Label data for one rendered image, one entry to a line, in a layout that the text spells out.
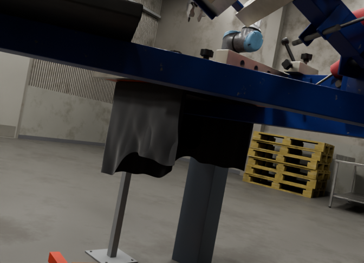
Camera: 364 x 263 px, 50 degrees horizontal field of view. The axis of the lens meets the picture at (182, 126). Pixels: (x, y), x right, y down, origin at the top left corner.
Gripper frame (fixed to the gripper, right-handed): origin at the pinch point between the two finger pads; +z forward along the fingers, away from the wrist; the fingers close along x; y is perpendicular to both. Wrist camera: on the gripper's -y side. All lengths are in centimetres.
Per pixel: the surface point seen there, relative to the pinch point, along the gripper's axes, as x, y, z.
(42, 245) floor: 61, -19, 136
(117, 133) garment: 2, -38, 64
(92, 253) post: 37, -4, 135
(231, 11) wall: 367, 668, -253
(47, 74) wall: 594, 345, -5
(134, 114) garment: -8, -40, 55
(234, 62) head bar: -62, -62, 35
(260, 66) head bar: -65, -50, 33
